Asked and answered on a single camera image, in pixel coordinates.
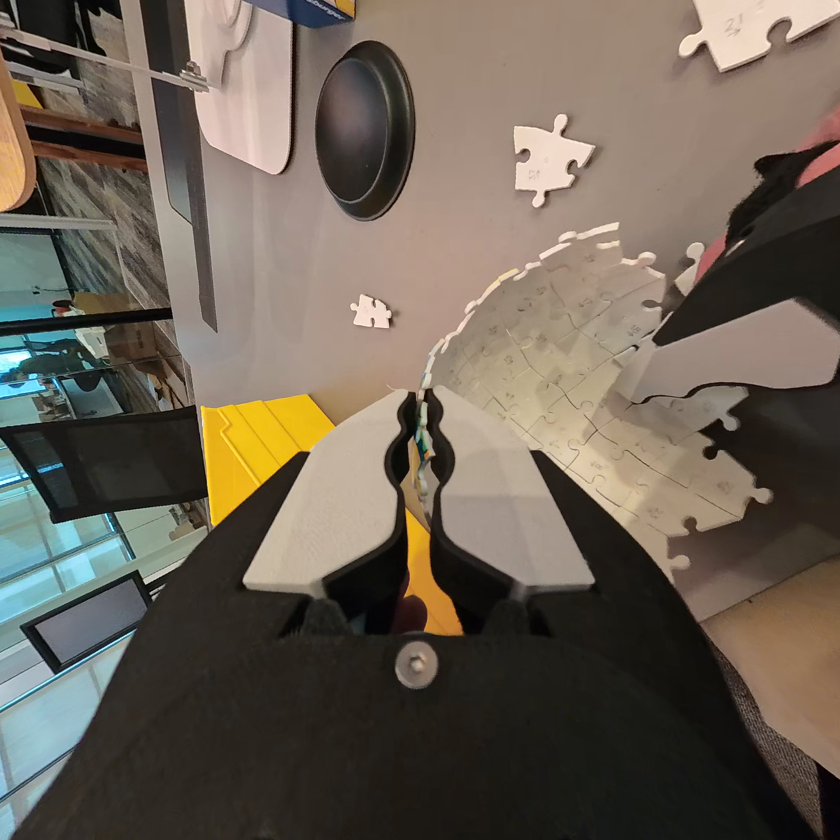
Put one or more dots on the partly built puzzle ball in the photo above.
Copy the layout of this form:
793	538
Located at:
558	394

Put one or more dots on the person's tan trousers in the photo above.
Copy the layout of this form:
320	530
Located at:
787	656

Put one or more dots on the person's right hand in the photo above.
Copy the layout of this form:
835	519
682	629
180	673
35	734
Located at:
828	134

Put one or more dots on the black framed grey panel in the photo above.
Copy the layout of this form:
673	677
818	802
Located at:
92	620

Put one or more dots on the brown wooden post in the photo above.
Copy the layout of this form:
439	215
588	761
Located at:
79	124

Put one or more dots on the black mesh office chair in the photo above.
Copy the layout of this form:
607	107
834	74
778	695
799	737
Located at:
118	459

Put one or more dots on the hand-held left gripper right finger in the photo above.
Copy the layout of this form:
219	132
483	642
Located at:
512	525

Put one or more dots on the puzzle piece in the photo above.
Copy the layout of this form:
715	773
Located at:
382	315
741	33
548	157
361	312

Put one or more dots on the white rounded board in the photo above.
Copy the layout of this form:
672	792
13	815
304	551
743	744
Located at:
256	98

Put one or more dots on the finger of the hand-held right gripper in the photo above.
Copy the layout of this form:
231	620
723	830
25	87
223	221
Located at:
735	348

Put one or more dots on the black round ball stand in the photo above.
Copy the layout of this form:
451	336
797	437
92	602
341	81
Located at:
364	131

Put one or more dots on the blue puzzle box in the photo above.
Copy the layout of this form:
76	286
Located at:
321	12

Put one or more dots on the glass railing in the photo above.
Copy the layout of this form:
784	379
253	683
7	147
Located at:
39	558

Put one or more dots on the brown cardboard box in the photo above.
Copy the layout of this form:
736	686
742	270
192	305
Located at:
131	338

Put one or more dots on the yellow plastic bin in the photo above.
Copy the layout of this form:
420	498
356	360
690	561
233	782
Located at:
249	446

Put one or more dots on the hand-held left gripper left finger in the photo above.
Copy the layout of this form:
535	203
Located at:
328	518

